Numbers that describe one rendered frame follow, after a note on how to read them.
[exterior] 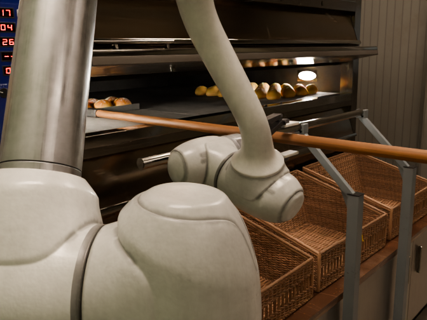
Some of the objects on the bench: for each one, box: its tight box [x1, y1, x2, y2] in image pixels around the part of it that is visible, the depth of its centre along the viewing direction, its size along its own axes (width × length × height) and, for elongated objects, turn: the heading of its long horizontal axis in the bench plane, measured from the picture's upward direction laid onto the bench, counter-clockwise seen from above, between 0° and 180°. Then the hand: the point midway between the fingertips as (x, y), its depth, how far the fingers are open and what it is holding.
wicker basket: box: [302, 152, 427, 240], centre depth 238 cm, size 49×56×28 cm
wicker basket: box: [241, 215, 314, 320], centre depth 153 cm, size 49×56×28 cm
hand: (288, 138), depth 124 cm, fingers open, 7 cm apart
